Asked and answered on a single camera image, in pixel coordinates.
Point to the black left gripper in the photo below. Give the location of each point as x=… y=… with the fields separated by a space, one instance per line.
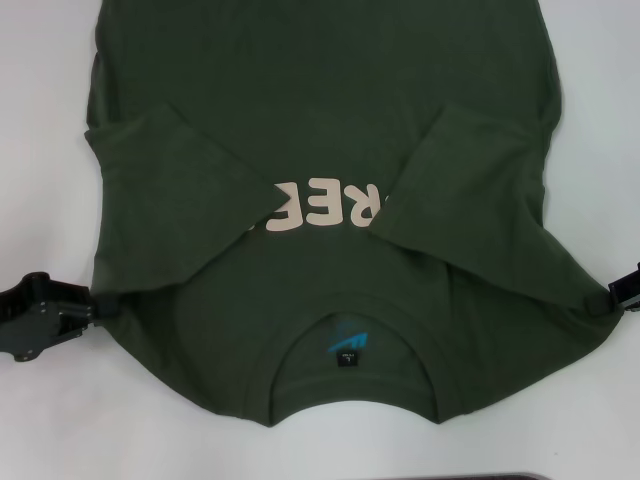
x=27 y=315

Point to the dark green printed t-shirt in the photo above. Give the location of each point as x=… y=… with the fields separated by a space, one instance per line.
x=320 y=125

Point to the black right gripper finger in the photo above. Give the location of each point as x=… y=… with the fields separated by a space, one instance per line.
x=625 y=290
x=632 y=308

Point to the dark rounded panel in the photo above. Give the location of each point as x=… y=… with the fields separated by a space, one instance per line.
x=500 y=476

